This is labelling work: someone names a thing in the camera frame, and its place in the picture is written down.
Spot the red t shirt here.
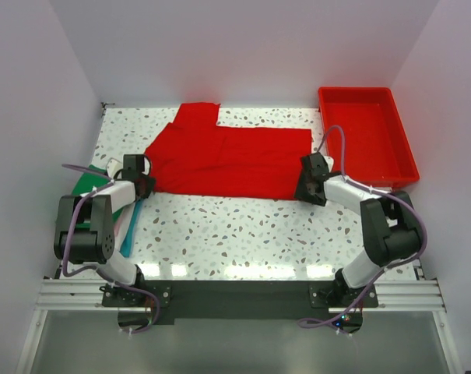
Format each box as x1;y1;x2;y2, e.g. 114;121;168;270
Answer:
145;102;312;200

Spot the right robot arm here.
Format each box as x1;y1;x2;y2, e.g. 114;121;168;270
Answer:
294;152;427;306

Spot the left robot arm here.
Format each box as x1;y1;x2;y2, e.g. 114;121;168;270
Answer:
54;154;156;305

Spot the green folded t shirt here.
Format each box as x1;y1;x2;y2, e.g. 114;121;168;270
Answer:
71;164;110;195

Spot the red plastic bin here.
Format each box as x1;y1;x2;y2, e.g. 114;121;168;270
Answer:
318;86;420;189

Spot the teal folded t shirt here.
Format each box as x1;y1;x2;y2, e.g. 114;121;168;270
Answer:
120;200;143;258

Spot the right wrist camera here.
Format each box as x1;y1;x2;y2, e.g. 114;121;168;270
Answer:
324;156;334;172

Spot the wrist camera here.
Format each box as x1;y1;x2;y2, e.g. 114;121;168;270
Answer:
105;157;123;178
324;156;334;172

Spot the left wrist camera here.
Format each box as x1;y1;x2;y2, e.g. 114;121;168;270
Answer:
105;157;123;178

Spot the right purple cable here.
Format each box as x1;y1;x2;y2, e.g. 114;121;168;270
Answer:
297;125;430;332

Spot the purple cable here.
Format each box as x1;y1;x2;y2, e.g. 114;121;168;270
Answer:
60;162;162;336
297;125;430;332

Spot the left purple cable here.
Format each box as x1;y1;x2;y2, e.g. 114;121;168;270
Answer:
60;162;162;336

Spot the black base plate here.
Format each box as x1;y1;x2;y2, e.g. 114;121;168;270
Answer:
100;280;364;325

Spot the aluminium frame rail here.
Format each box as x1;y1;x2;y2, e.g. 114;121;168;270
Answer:
36;186;448;312

